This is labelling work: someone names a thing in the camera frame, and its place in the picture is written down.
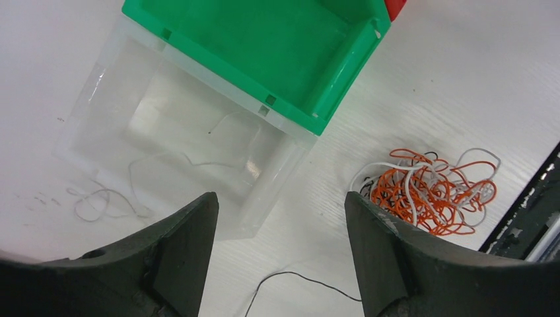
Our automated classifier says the clear plastic bin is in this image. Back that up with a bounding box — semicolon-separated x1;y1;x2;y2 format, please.
54;17;317;240

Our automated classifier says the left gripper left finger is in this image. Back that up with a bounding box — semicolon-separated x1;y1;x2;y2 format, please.
1;192;219;316

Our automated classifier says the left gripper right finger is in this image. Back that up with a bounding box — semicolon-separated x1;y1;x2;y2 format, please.
344;192;559;316

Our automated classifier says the black cable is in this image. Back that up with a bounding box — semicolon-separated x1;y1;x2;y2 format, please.
243;151;440;317

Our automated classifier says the red plastic bin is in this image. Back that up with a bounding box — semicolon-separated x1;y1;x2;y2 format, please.
384;0;407;22

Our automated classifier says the green plastic bin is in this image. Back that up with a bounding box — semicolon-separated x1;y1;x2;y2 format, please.
122;0;392;135

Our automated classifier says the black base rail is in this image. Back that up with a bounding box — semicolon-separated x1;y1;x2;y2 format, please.
479;145;559;260

